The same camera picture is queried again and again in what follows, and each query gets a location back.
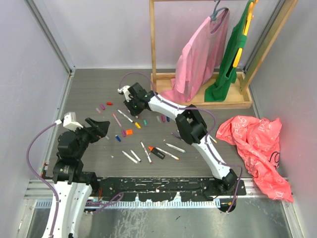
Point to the orange black highlighter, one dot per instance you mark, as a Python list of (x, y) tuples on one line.
[(156, 152)]

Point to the orange cap white pen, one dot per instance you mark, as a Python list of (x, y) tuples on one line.
[(213, 140)]

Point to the white pen teal tip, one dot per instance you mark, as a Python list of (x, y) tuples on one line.
[(176, 148)]

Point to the orange highlighter cap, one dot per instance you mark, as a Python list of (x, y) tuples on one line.
[(129, 132)]

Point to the red plastic bag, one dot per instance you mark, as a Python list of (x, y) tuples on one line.
[(257, 143)]

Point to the pink white pen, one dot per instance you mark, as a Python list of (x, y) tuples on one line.
[(117, 120)]

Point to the yellow pen cap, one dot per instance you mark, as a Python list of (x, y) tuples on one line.
[(137, 125)]

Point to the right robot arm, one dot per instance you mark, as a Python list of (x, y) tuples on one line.
[(191, 126)]

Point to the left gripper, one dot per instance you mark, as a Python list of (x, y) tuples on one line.
[(97, 130)]

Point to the pink t-shirt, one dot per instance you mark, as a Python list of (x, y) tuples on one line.
[(200, 56)]

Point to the yellow cap white marker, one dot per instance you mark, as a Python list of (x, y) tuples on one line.
[(167, 153)]

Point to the green t-shirt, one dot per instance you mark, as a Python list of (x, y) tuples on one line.
[(218, 91)]

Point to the white slotted cable duct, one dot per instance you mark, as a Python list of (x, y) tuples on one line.
[(165, 204)]

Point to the blue band white pen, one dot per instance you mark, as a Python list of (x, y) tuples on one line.
[(136, 156)]

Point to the yellow hanger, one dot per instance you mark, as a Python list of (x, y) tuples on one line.
[(244, 26)]

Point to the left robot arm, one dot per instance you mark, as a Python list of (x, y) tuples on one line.
[(71, 185)]

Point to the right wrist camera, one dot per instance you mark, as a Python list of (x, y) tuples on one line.
[(125, 91)]

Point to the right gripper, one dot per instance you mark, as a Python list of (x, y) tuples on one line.
[(134, 113)]

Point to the grey white pen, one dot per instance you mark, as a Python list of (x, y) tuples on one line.
[(129, 157)]

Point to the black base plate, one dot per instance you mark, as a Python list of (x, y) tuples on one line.
[(165, 189)]

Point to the grey hanger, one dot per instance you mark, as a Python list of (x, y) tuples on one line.
[(216, 10)]

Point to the magenta cap white pen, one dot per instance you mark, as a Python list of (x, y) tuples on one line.
[(147, 155)]

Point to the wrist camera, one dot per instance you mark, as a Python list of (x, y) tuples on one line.
[(125, 91), (70, 122)]

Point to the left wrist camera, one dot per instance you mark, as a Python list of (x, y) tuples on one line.
[(70, 122)]

